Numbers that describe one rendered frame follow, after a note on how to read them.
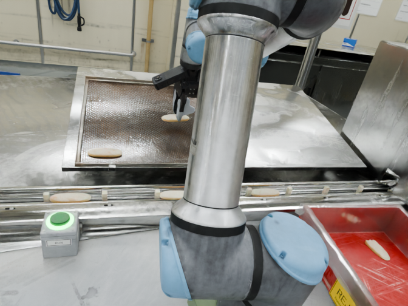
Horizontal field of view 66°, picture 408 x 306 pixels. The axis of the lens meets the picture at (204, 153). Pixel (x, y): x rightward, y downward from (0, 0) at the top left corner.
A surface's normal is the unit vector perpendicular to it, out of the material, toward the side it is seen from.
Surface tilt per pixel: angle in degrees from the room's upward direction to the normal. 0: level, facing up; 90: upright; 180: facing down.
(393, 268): 0
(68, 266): 0
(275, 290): 84
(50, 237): 90
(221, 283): 72
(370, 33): 90
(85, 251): 0
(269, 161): 10
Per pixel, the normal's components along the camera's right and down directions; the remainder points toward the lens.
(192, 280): 0.17, 0.25
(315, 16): 0.18, 0.92
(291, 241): 0.33, -0.79
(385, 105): -0.96, -0.01
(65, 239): 0.25, 0.52
